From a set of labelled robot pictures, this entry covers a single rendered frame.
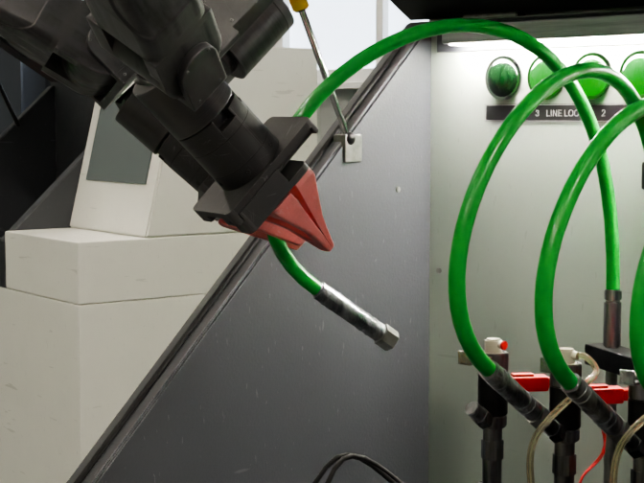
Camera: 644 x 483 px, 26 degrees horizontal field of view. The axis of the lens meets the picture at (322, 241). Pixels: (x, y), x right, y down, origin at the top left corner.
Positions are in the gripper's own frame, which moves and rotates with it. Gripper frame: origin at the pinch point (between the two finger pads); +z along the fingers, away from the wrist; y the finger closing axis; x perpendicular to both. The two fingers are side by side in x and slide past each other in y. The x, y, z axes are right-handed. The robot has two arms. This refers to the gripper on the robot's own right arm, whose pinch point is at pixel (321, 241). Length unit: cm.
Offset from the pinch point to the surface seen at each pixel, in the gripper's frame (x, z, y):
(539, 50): 11.2, 11.0, 33.6
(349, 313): 13.6, 13.9, 1.7
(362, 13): 440, 167, 237
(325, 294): 13.9, 10.8, 1.4
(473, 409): 3.9, 24.8, 1.1
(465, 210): -6.5, 5.0, 8.5
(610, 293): 9.8, 34.4, 22.3
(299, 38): 475, 165, 221
